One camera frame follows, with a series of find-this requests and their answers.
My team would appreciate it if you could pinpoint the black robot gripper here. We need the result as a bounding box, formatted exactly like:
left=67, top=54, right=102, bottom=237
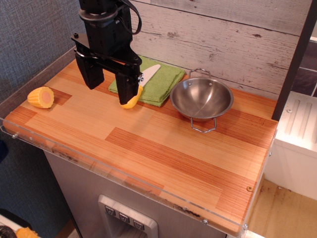
left=71, top=14, right=142, bottom=104

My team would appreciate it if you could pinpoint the stainless steel pot with handles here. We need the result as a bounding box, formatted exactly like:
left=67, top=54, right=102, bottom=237
left=169, top=68, right=234, bottom=133

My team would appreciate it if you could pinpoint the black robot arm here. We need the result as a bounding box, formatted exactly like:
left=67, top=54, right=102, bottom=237
left=71, top=0, right=142, bottom=106

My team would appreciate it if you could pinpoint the green folded cloth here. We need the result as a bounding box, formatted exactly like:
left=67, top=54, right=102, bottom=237
left=108, top=56, right=186, bottom=108

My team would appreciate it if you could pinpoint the yellow toy corn cob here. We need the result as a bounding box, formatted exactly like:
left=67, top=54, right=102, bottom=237
left=27, top=86, right=54, bottom=109

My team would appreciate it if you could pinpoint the grey toy fridge cabinet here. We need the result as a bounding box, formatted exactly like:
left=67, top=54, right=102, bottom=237
left=45, top=152, right=226, bottom=238

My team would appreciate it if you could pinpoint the silver dispenser panel with buttons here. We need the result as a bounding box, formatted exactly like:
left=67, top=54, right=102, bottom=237
left=98, top=194, right=159, bottom=238

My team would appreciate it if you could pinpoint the yellow toy at bottom left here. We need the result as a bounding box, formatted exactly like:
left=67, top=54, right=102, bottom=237
left=16, top=227, right=39, bottom=238

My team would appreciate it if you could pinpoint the clear acrylic edge guard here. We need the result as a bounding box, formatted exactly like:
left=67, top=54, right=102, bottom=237
left=3, top=114, right=277, bottom=238

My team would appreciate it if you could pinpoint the white toy sink unit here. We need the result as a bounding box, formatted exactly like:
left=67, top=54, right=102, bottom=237
left=264, top=37, right=317, bottom=200

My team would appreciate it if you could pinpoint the toy knife yellow handle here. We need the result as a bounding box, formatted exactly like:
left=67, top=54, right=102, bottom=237
left=121, top=64, right=161, bottom=109

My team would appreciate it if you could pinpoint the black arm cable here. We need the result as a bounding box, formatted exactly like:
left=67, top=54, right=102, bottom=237
left=116, top=0, right=143, bottom=35

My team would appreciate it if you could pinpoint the dark vertical post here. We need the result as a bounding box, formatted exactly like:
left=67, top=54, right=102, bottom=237
left=271, top=0, right=317, bottom=121

